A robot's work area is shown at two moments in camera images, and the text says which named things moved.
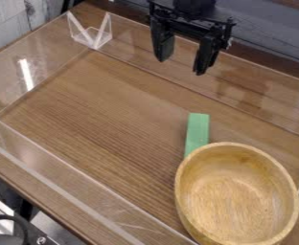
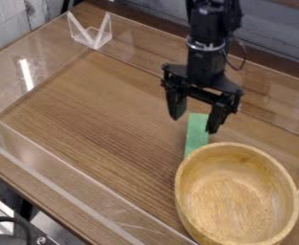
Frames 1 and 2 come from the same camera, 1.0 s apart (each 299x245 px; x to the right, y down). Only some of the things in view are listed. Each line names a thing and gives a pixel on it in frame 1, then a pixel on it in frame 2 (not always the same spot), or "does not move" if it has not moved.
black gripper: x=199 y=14 -> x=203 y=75
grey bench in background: x=266 y=24 does not move
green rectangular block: x=197 y=131 does not move
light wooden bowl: x=235 y=196 does not move
